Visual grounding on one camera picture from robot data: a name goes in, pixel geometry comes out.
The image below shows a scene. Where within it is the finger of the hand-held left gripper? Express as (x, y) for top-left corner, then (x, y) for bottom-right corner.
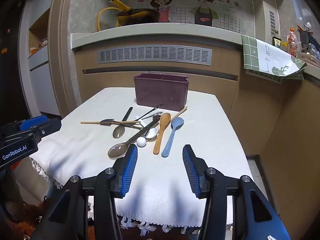
(32, 119), (62, 140)
(19, 116), (48, 131)

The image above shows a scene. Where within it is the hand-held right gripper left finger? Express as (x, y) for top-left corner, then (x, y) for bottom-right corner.
(30, 144), (138, 240)

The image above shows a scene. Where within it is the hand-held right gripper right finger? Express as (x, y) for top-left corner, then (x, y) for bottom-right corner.
(182, 144), (292, 240)

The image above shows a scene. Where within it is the blue plastic spoon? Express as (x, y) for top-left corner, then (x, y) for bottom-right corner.
(161, 117), (185, 158)

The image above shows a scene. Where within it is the wooden spoon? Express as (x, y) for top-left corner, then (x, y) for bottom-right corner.
(153, 112), (172, 155)

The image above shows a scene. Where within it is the thin black fork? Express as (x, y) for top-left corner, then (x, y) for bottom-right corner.
(138, 103), (164, 121)

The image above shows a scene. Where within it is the purple utensil holder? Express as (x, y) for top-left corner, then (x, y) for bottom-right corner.
(133, 73), (188, 112)

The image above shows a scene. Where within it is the white plastic spoon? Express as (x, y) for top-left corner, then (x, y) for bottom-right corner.
(135, 115), (148, 147)

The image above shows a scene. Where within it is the white fringed tablecloth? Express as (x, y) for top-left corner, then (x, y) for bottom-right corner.
(29, 87), (254, 236)

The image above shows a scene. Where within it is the wooden chopstick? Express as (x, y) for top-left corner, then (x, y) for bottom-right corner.
(80, 121), (141, 125)
(160, 106), (188, 130)

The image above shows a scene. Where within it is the white shelf unit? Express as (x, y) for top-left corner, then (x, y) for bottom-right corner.
(27, 7), (63, 117)

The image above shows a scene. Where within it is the stainless steel spoon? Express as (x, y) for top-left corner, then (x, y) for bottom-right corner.
(100, 118), (144, 131)

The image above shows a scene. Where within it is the small grey vent grille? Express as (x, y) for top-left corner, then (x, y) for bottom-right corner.
(246, 69), (283, 84)

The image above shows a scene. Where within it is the yellow-rimmed glass lid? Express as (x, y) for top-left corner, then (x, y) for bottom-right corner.
(97, 7), (125, 32)

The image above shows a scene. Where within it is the beige countertop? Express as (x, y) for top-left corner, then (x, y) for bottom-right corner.
(70, 22), (245, 51)

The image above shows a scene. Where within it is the green checked towel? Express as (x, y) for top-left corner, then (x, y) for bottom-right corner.
(241, 35), (308, 77)

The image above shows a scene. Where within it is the red snack bag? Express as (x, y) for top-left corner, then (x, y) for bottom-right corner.
(287, 28), (298, 58)

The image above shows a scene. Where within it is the pink basket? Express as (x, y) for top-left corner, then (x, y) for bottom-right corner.
(299, 52), (320, 68)

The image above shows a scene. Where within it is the grey spoon with black handle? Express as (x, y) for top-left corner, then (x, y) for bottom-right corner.
(108, 119), (161, 159)
(112, 107), (134, 139)

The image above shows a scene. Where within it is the yellow-handled black pan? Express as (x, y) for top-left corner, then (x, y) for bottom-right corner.
(107, 0), (161, 27)

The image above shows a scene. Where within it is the cartoon wall poster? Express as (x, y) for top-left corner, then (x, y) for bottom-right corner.
(129, 0), (253, 34)

